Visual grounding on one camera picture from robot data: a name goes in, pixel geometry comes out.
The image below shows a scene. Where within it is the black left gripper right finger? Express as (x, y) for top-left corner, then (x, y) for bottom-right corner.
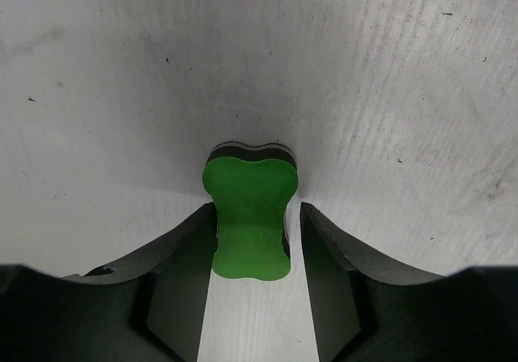
(300, 203), (517, 361)

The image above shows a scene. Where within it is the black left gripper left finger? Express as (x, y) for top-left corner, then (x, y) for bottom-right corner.
(1, 203), (216, 361)

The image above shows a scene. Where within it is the green whiteboard eraser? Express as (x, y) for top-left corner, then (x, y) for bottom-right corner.
(202, 142), (299, 281)

